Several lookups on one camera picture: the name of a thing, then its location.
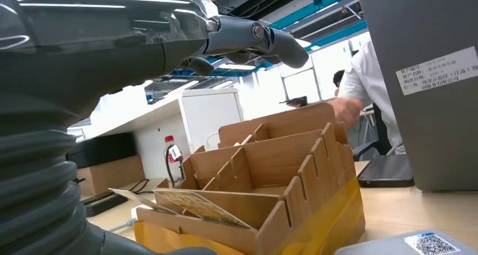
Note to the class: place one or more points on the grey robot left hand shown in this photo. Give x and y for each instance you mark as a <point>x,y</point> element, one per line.
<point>93,40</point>

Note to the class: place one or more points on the person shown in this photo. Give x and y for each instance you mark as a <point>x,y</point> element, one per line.
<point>339,81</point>
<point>360,74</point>

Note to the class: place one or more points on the black office chair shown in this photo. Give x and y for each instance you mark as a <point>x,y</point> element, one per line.
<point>364,148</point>

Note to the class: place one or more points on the black smartphone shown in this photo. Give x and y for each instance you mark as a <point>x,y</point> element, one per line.
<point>386,171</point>

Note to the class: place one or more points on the cardboard organizer box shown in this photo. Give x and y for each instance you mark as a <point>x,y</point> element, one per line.
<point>283,178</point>

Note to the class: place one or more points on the grey laptop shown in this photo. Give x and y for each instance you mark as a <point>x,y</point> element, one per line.
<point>440,126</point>

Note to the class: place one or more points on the white desk shelf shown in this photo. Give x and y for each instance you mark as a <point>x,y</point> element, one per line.
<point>194,115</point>

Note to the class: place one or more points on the brown cardboard box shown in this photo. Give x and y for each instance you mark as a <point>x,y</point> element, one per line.
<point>112,175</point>

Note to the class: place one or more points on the clear red-label water bottle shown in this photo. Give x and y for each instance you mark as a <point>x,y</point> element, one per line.
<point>173,163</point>

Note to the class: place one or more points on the black power adapter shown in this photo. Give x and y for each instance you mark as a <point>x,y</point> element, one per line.
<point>104,204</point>

